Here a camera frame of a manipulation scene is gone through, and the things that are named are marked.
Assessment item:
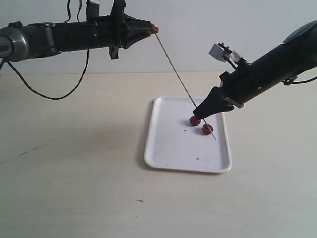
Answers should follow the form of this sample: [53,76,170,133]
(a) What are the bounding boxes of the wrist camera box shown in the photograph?
[85,0,100,19]
[209,43,246,69]

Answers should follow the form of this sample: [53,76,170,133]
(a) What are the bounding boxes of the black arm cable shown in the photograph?
[0,0,90,101]
[283,75,317,86]

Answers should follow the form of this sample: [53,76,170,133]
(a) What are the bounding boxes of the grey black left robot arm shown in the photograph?
[0,0,158,62]

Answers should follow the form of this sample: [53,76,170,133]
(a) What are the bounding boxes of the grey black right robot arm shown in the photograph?
[193,21,317,119]

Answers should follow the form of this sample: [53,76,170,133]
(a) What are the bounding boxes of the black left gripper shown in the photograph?
[53,0,153,60]

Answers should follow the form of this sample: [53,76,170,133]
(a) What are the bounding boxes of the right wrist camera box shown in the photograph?
[209,43,246,69]

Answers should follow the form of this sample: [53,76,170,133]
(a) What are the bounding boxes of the thin metal skewer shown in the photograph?
[154,33,216,141]

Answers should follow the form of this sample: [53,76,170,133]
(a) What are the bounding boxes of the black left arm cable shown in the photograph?
[0,0,90,101]

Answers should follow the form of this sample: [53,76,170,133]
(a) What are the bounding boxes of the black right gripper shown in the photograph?
[193,60,287,119]

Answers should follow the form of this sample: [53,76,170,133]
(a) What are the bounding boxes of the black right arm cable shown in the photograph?
[283,75,317,86]

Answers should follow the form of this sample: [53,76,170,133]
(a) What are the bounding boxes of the white rectangular plastic tray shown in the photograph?
[144,96,232,174]

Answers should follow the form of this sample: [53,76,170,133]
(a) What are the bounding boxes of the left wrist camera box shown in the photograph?
[85,0,100,19]

